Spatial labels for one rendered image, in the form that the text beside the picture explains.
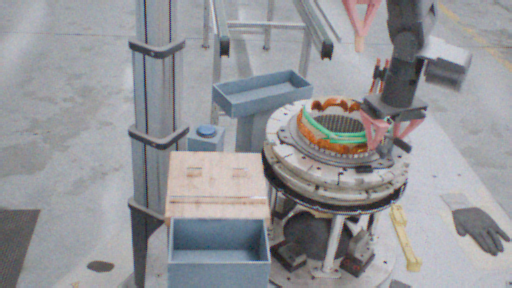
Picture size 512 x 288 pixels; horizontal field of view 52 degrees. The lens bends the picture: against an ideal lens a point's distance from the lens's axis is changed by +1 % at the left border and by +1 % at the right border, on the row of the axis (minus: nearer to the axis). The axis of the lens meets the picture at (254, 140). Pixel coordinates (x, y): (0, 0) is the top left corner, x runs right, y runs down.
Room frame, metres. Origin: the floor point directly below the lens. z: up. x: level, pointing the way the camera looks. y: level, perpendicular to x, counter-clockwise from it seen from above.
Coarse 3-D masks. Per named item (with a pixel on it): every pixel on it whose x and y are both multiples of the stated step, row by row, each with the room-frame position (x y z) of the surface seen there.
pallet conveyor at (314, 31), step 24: (216, 0) 2.66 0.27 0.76; (216, 24) 2.44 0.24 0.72; (240, 24) 2.57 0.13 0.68; (264, 24) 2.58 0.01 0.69; (288, 24) 2.61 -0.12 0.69; (312, 24) 2.52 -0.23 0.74; (216, 48) 2.53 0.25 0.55; (264, 48) 3.80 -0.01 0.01; (216, 72) 2.54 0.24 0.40; (216, 120) 2.53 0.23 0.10
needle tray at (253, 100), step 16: (240, 80) 1.23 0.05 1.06; (256, 80) 1.26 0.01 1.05; (272, 80) 1.29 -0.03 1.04; (288, 80) 1.32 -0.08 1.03; (304, 80) 1.26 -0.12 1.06; (224, 96) 1.13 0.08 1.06; (240, 96) 1.21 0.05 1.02; (256, 96) 1.22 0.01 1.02; (272, 96) 1.16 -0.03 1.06; (288, 96) 1.19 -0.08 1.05; (304, 96) 1.22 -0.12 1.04; (240, 112) 1.11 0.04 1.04; (256, 112) 1.14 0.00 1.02; (272, 112) 1.18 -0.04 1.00; (240, 128) 1.20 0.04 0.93; (256, 128) 1.16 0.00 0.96; (240, 144) 1.19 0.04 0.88; (256, 144) 1.16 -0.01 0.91
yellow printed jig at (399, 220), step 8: (392, 208) 1.09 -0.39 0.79; (400, 208) 1.09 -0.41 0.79; (392, 216) 1.06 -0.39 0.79; (400, 216) 1.05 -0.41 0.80; (400, 224) 1.03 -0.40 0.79; (400, 232) 1.00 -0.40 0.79; (400, 240) 0.97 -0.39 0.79; (408, 240) 0.97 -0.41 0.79; (408, 248) 0.95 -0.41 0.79; (408, 256) 0.92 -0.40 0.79; (408, 264) 0.89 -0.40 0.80; (416, 264) 0.89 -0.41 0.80
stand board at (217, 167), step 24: (216, 168) 0.83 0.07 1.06; (168, 192) 0.75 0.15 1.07; (192, 192) 0.75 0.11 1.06; (216, 192) 0.76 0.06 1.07; (240, 192) 0.77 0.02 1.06; (264, 192) 0.77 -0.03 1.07; (168, 216) 0.68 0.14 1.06; (192, 216) 0.69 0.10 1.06; (216, 216) 0.69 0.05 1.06; (240, 216) 0.70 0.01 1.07; (264, 216) 0.71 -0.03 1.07
